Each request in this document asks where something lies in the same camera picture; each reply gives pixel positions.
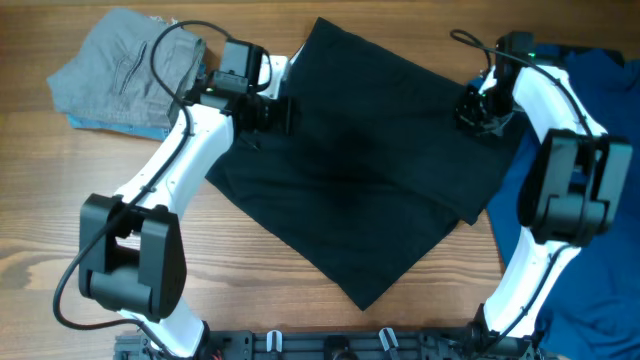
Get grey folded shorts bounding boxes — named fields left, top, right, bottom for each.
left=47, top=8, right=206, bottom=128

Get blue polo shirt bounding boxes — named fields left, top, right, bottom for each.
left=485, top=44, right=639, bottom=359

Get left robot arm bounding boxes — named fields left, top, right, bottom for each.
left=72, top=40, right=291, bottom=359

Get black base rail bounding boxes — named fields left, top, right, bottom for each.
left=113, top=328, right=558, bottom=360

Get left black cable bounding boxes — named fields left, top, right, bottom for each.
left=51, top=19, right=236, bottom=360

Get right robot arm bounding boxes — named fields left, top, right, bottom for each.
left=450, top=29, right=632, bottom=359

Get blue folded denim shorts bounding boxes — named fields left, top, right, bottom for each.
left=66, top=114, right=171, bottom=141

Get black shorts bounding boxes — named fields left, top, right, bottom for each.
left=207, top=19, right=527, bottom=309

